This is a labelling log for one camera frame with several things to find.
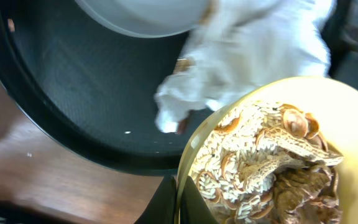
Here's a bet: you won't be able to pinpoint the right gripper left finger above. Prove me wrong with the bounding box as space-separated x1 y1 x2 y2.
135 176 177 224

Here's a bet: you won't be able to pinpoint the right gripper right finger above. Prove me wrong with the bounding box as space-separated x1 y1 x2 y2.
180 177 219 224

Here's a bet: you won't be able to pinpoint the rice and peanut shell scraps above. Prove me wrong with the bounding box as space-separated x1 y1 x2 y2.
189 101 344 223

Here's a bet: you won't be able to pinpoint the yellow plastic bowl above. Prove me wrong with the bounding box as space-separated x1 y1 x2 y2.
175 77 358 223

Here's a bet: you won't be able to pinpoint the white napkin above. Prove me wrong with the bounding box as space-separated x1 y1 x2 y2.
154 0 336 133

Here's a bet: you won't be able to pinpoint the round black tray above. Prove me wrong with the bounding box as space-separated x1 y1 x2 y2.
0 0 211 176

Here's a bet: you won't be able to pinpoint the grey round plate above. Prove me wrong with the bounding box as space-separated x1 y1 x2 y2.
75 0 211 39

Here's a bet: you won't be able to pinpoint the black rectangular tray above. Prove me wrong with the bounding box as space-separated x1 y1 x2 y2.
321 0 358 90

